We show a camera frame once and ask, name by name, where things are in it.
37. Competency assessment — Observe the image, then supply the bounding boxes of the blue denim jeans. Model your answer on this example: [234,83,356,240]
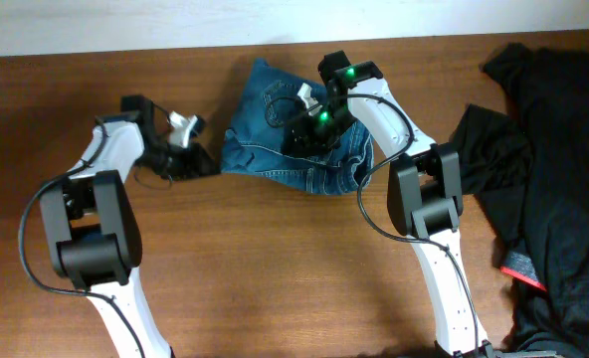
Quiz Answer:
[220,58,374,195]

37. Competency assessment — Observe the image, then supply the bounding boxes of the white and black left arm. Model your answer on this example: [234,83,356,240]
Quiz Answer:
[37,94,219,357]

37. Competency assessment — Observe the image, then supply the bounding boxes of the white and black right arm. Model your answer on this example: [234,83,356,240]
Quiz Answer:
[282,51,497,357]

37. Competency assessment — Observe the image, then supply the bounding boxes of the black garment pile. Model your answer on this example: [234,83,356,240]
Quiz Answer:
[451,43,589,357]

